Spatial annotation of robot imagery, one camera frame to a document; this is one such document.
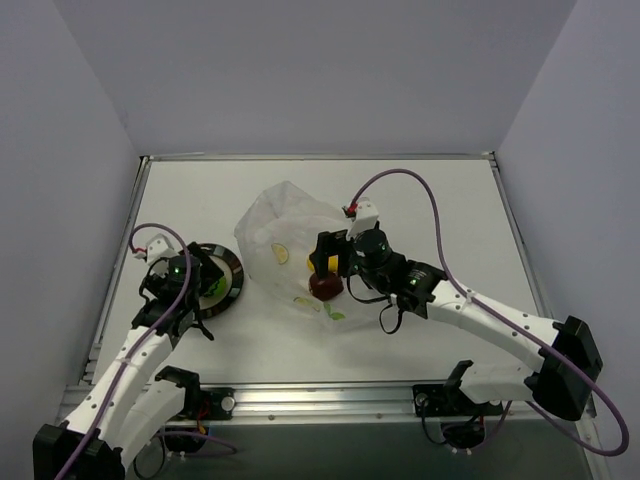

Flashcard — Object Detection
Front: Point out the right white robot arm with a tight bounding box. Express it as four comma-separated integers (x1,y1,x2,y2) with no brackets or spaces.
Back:
310,228,603,421

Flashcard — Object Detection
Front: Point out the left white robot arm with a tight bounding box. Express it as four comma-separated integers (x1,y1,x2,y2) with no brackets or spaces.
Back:
32,238,226,479

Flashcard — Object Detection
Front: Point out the yellow fake lemon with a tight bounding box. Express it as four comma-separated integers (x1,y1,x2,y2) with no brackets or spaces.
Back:
305,252,341,275

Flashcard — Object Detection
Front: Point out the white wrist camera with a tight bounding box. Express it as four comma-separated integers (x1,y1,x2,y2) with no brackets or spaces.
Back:
343,197,379,241
133,234,176,264

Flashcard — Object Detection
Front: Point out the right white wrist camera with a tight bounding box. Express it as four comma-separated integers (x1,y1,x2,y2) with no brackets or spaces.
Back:
343,197,379,241

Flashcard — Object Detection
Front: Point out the round plate with dark rim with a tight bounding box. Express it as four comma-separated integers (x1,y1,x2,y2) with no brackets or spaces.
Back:
188,242,245,320

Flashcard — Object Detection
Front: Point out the clear plastic bag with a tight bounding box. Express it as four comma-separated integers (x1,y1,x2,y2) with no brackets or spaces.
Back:
234,181,385,334

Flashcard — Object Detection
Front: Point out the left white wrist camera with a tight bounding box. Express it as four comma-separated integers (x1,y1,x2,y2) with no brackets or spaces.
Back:
133,234,176,264

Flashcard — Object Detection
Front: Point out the aluminium front rail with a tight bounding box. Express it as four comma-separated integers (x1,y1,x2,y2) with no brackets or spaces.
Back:
54,377,599,426

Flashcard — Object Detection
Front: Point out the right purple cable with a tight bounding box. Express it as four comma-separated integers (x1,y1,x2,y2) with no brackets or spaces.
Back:
352,168,630,457

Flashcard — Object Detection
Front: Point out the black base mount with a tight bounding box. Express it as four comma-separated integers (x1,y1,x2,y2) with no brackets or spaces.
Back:
155,366,236,421
412,383,504,418

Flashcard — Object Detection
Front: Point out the dark red fake fruit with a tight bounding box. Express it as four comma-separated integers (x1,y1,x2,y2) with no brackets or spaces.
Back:
309,272,344,302

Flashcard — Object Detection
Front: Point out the green fake lime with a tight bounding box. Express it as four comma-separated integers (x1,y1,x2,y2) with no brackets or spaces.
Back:
202,277,227,298

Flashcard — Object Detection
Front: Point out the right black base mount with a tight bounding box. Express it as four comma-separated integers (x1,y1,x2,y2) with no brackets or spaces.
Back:
412,383,504,418

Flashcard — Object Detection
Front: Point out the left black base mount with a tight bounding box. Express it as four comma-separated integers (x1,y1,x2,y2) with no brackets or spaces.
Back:
155,366,236,421

